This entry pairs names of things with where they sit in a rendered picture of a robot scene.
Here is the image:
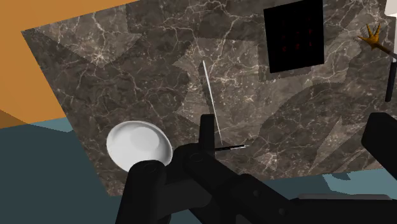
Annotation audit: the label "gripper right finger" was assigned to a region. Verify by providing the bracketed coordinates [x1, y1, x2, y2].
[361, 111, 397, 181]

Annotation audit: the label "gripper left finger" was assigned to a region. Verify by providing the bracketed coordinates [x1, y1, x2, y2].
[115, 113, 299, 224]

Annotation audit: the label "black bar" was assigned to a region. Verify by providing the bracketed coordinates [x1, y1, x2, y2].
[384, 61, 397, 103]

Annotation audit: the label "thin black stick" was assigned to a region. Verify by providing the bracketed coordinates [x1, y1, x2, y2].
[214, 143, 250, 152]

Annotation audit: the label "white bowl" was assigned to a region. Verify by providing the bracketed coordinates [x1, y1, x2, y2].
[106, 120, 174, 173]

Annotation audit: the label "thin white stick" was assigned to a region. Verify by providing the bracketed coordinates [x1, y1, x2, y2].
[202, 59, 224, 146]

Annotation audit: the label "golden claw tool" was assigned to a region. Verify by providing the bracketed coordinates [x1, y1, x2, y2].
[356, 23, 397, 60]

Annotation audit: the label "white block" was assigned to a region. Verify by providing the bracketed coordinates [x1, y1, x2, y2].
[384, 0, 397, 16]

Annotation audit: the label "black flat panel red dots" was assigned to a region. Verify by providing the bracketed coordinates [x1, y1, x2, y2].
[263, 0, 326, 74]

